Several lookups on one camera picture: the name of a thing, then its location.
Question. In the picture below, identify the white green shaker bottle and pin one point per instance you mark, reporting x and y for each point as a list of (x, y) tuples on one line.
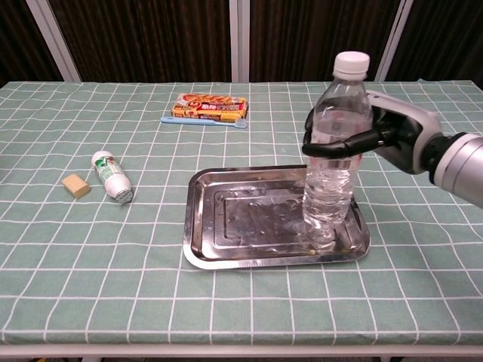
[(112, 175)]

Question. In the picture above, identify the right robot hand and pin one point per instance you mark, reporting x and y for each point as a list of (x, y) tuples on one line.
[(381, 141)]

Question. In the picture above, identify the orange snack box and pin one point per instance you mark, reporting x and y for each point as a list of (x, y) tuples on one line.
[(210, 106)]

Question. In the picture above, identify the light blue toothbrush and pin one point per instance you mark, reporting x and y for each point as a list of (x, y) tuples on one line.
[(203, 121)]

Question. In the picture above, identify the small tan block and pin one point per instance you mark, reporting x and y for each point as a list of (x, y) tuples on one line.
[(76, 185)]

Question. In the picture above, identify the clear plastic bottle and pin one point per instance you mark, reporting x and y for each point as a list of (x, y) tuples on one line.
[(337, 151)]

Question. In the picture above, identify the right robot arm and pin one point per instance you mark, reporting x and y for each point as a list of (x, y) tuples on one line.
[(458, 166)]

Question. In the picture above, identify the green checkered tablecloth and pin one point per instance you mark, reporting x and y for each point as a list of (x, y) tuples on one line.
[(151, 245)]

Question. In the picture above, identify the silver metal tray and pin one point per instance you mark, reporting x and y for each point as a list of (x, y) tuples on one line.
[(271, 216)]

